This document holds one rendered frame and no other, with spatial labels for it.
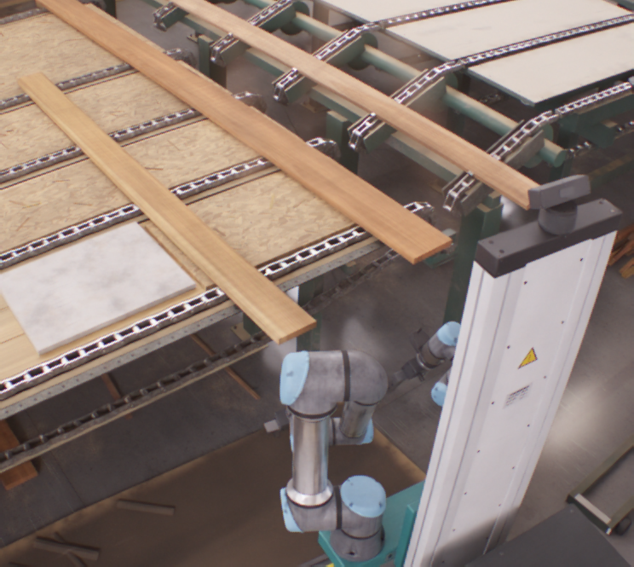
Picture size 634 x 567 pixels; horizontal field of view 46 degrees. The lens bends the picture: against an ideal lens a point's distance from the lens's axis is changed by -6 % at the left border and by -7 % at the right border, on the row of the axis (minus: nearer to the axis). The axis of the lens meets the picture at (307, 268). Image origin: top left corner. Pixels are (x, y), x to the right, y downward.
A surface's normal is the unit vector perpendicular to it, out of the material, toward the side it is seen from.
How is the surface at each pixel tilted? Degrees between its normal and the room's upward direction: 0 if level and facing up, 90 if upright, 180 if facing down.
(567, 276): 90
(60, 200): 0
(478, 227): 90
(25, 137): 0
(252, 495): 0
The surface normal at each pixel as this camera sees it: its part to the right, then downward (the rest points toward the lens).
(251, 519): 0.04, -0.79
